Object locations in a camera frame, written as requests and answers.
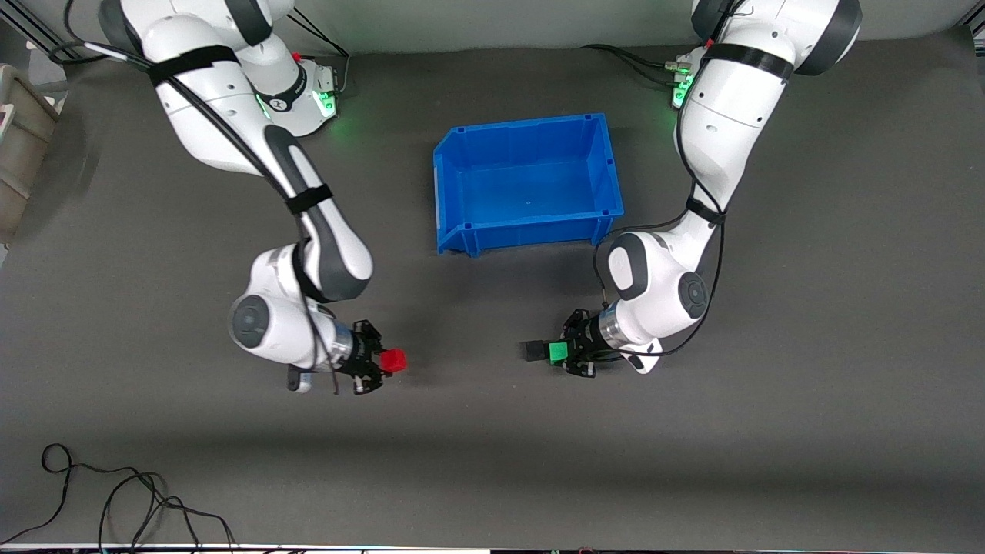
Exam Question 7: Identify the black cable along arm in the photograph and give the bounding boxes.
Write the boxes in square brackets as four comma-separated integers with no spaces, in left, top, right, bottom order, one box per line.
[48,0,341,396]
[591,0,763,359]

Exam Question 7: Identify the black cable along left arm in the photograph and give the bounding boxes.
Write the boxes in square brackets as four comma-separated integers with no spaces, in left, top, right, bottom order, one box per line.
[591,0,763,359]

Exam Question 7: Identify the dark grey table mat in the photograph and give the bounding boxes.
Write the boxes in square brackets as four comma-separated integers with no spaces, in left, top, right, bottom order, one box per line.
[0,27,985,549]

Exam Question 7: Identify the loose thin black cable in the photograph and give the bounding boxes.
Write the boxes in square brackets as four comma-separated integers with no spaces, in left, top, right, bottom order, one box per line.
[0,443,235,552]

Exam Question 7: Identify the black right arm base cables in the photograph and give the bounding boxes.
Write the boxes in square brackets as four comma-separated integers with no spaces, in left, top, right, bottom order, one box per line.
[289,8,352,99]

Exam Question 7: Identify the black cable along right arm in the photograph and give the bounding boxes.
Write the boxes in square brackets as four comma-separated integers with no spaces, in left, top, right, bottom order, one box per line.
[48,0,341,396]

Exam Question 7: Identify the black left arm base cables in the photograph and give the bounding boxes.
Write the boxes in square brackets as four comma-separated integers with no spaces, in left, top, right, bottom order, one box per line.
[580,19,709,87]

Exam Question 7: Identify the beige plastic bin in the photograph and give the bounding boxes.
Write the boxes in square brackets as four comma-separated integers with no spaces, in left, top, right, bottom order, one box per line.
[0,64,62,244]

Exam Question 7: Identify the blue plastic storage bin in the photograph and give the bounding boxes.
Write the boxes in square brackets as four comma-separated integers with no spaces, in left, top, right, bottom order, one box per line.
[432,112,625,258]

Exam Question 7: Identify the black arm base cables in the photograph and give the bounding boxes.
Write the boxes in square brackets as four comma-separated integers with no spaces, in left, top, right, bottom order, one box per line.
[580,19,709,87]
[289,8,352,99]

